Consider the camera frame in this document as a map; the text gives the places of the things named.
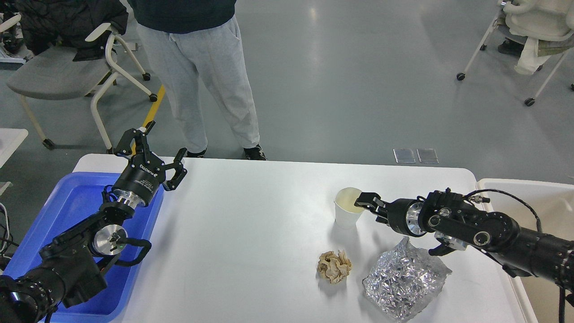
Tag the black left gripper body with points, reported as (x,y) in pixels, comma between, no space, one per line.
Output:
(139,181)

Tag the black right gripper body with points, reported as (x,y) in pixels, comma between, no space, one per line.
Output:
(402,216)

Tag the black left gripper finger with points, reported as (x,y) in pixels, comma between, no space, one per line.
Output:
(180,171)
(134,144)

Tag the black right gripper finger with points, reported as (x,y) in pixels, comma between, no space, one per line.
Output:
(370,198)
(378,210)

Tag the white paper cup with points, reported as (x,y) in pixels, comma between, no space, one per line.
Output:
(346,213)

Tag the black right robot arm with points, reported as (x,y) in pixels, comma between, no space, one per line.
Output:
(457,222)

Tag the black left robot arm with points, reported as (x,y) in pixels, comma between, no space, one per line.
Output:
(75,262)

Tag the metal floor plate left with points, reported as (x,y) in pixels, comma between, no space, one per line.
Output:
(404,156)

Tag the metal floor plate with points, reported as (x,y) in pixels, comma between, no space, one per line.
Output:
(404,156)
(427,156)

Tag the metal floor plate right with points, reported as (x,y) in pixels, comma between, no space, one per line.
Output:
(427,156)

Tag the crumpled aluminium foil sheet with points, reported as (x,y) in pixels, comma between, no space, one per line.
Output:
(404,280)

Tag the yellow floor tape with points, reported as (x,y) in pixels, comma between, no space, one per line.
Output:
(155,106)

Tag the crumpled brown paper ball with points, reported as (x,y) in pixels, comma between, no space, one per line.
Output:
(334,267)

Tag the white side table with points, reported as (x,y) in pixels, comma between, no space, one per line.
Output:
(10,141)

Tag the grey chair with jacket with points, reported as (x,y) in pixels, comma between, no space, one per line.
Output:
(73,55)

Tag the person in grey trousers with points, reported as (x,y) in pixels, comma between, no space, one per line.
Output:
(188,41)

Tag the beige plastic bin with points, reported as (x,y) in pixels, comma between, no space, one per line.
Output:
(554,205)

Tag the white chair with cloth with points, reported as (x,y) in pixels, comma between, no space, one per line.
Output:
(545,27)

